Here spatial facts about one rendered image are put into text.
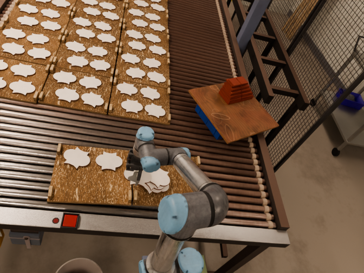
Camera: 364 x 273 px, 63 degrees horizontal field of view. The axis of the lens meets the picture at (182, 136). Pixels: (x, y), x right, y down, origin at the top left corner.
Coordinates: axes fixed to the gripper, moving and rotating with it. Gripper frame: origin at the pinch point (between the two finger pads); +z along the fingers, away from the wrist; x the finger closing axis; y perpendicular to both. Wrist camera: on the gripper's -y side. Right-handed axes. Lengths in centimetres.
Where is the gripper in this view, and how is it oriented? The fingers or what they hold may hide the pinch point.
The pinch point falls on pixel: (137, 175)
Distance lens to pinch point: 158.0
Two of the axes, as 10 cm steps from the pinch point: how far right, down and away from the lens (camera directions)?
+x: 0.3, 7.6, -6.4
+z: -2.7, 6.3, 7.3
